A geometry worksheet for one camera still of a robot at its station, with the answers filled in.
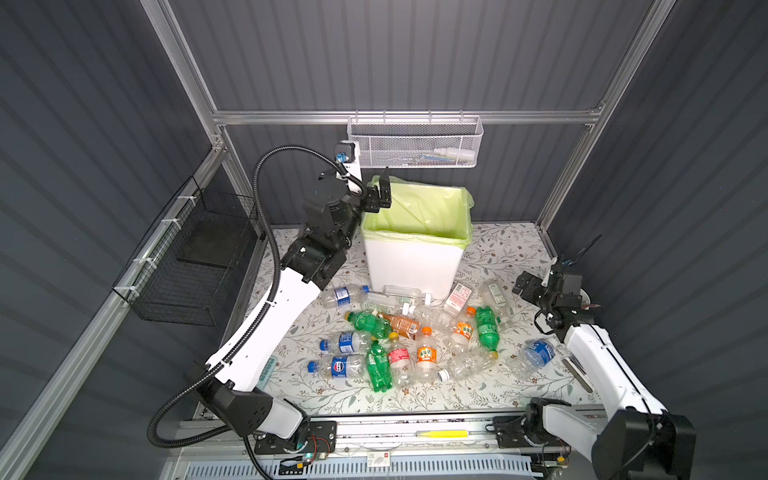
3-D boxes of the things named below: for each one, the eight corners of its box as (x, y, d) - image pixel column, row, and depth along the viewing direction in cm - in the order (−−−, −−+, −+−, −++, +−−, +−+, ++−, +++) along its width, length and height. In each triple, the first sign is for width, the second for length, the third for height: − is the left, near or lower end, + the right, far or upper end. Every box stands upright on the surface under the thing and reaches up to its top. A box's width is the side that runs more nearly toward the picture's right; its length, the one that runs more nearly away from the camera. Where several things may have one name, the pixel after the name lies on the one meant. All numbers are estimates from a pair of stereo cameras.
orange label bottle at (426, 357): (416, 384, 84) (418, 378, 79) (414, 333, 93) (415, 326, 89) (437, 384, 84) (440, 378, 79) (432, 333, 93) (434, 326, 89)
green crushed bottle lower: (374, 394, 82) (373, 390, 79) (365, 348, 90) (364, 343, 87) (395, 389, 83) (395, 385, 80) (384, 343, 91) (384, 338, 88)
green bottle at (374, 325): (343, 323, 93) (342, 317, 90) (353, 308, 96) (352, 302, 94) (385, 342, 89) (385, 337, 86) (394, 326, 92) (394, 321, 89)
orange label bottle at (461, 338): (446, 350, 90) (449, 343, 85) (456, 310, 99) (459, 300, 94) (466, 357, 88) (471, 349, 84) (474, 315, 97) (478, 306, 93)
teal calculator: (258, 387, 83) (255, 385, 82) (271, 357, 89) (269, 355, 87) (266, 388, 83) (263, 386, 82) (279, 359, 89) (276, 356, 87)
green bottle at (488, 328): (482, 358, 87) (486, 353, 84) (473, 312, 97) (476, 306, 93) (502, 358, 87) (506, 353, 84) (491, 312, 97) (494, 306, 93)
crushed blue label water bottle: (520, 385, 83) (527, 378, 79) (500, 362, 88) (507, 354, 83) (552, 360, 88) (561, 353, 83) (532, 339, 92) (540, 331, 87)
